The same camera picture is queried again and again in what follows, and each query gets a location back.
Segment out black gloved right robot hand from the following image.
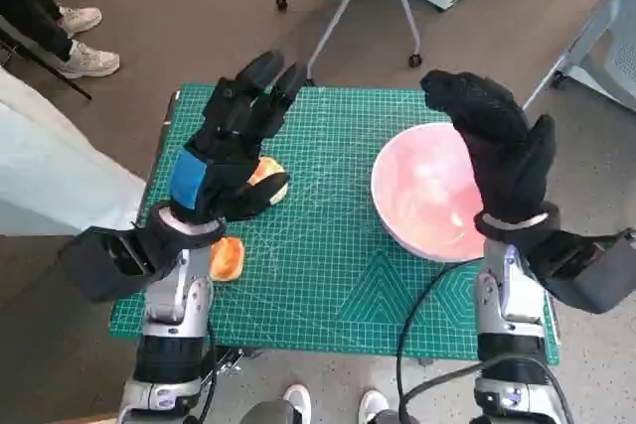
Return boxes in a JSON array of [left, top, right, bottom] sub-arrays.
[[420, 70, 557, 226]]

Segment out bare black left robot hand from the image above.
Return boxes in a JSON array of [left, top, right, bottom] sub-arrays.
[[166, 50, 309, 224]]

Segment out round toy bread bun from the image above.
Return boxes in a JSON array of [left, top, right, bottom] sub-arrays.
[[246, 155, 290, 207]]

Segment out pink bowl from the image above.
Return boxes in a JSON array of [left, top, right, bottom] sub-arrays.
[[371, 121, 486, 262]]

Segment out rectangular toy bread loaf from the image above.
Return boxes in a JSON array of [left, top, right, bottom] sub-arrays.
[[208, 236, 245, 282]]

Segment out green cutting mat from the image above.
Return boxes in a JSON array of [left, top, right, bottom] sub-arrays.
[[109, 83, 561, 361]]

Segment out black stand leg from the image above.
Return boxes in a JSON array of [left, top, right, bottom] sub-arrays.
[[0, 16, 93, 101]]

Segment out white sneaker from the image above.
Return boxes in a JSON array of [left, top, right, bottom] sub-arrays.
[[358, 388, 390, 418], [281, 383, 313, 424]]

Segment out grey leg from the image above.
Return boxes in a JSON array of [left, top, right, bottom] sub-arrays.
[[242, 398, 299, 424], [372, 408, 413, 424]]

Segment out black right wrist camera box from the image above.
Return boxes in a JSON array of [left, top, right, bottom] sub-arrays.
[[531, 227, 636, 315]]

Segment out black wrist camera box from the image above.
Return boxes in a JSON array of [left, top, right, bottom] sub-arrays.
[[531, 227, 636, 315], [59, 225, 155, 302]]

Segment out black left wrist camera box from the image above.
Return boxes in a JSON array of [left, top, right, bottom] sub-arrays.
[[59, 225, 155, 302]]

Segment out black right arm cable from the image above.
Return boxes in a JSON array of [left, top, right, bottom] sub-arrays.
[[396, 259, 481, 424]]

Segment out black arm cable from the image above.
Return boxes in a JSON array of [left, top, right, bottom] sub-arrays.
[[204, 314, 221, 424], [396, 259, 481, 424]]

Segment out black metal table rail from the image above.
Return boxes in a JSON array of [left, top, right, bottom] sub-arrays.
[[211, 347, 264, 375]]

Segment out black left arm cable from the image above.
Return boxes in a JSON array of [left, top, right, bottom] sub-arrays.
[[204, 314, 221, 424]]

